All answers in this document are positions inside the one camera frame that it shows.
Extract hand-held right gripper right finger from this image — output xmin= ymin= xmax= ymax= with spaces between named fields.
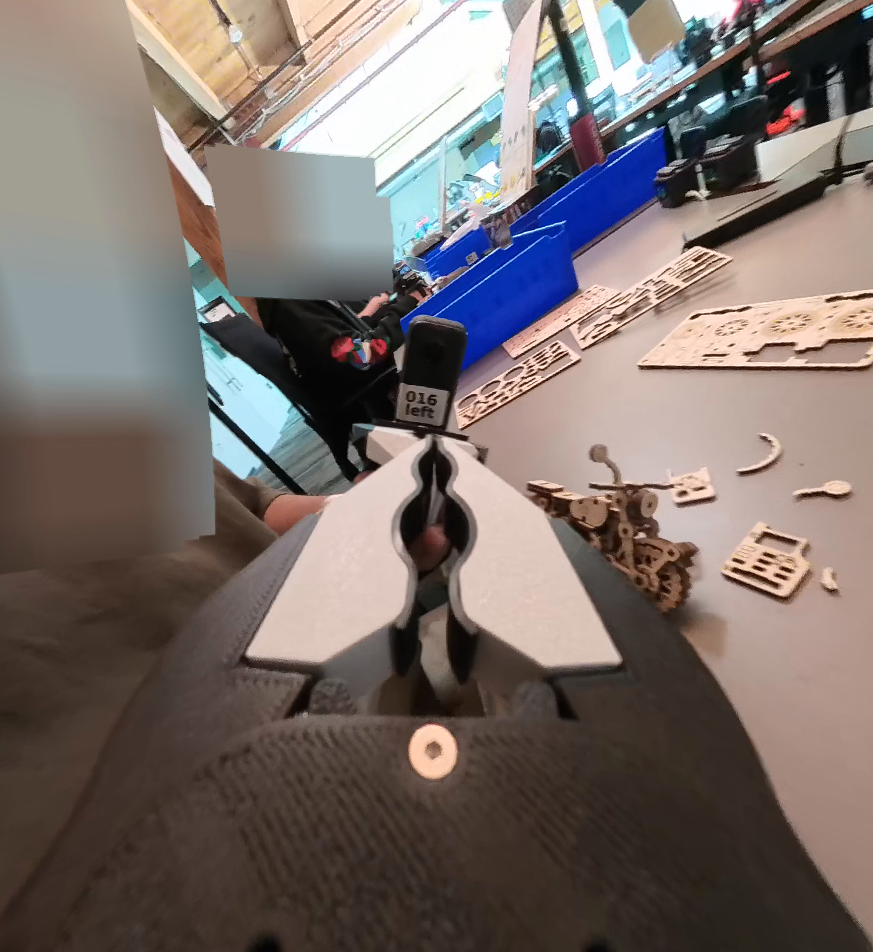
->
xmin=433 ymin=436 xmax=625 ymax=704

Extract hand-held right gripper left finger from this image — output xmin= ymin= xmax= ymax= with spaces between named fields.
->
xmin=243 ymin=436 xmax=437 ymax=704

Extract person's left forearm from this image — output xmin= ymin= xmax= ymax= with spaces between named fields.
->
xmin=213 ymin=457 xmax=333 ymax=538

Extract grey desk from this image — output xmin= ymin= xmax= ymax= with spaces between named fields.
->
xmin=451 ymin=141 xmax=873 ymax=952

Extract person's left hand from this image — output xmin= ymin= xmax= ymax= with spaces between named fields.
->
xmin=407 ymin=524 xmax=456 ymax=574

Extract wooden parts sheet round cutouts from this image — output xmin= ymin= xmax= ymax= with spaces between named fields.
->
xmin=455 ymin=341 xmax=581 ymax=431

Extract wooden motorcycle model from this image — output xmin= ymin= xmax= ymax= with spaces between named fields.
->
xmin=525 ymin=444 xmax=699 ymax=613

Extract small square wooden piece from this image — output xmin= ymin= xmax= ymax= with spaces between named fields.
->
xmin=667 ymin=467 xmax=716 ymax=507

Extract slotted wooden grid piece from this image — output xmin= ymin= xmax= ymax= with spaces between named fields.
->
xmin=721 ymin=521 xmax=811 ymax=599

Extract long blue plastic bin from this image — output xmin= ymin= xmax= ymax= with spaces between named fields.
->
xmin=514 ymin=126 xmax=668 ymax=257

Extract large wooden gear parts sheet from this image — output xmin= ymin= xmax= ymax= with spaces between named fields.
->
xmin=637 ymin=286 xmax=873 ymax=370

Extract standing wooden board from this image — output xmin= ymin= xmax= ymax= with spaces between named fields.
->
xmin=499 ymin=0 xmax=546 ymax=203

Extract crescent wooden piece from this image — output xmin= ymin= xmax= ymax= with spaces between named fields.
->
xmin=737 ymin=433 xmax=784 ymax=476

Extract small black device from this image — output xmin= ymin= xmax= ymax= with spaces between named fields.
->
xmin=655 ymin=160 xmax=705 ymax=209

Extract dark flat panel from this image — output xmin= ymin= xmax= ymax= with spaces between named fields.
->
xmin=683 ymin=175 xmax=827 ymax=250

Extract grey flat box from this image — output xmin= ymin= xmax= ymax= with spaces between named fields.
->
xmin=756 ymin=97 xmax=873 ymax=187

